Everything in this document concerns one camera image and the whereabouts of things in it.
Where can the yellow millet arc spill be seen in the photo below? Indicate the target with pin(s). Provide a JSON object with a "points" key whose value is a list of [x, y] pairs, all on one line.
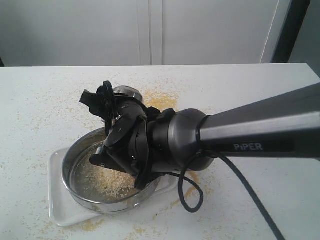
{"points": [[191, 190]]}

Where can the round steel sieve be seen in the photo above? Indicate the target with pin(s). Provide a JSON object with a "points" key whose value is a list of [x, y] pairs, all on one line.
{"points": [[70, 161]]}

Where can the yellow grains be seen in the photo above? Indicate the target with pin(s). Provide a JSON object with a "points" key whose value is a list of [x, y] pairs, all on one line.
{"points": [[100, 184]]}

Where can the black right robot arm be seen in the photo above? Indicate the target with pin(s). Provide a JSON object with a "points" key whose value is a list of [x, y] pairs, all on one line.
{"points": [[284, 126]]}

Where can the white rectangular tray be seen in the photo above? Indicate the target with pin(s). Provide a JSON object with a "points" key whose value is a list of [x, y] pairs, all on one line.
{"points": [[64, 211]]}

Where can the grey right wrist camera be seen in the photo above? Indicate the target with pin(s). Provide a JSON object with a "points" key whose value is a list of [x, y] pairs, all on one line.
{"points": [[114, 157]]}

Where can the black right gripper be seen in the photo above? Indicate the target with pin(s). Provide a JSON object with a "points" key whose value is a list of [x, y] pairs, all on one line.
{"points": [[130, 126]]}

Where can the spilled yellow millet pile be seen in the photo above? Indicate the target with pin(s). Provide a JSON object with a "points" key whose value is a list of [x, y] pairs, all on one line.
{"points": [[160, 100]]}

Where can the small stainless steel cup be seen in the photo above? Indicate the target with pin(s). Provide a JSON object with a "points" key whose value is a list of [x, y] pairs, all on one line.
{"points": [[123, 93]]}

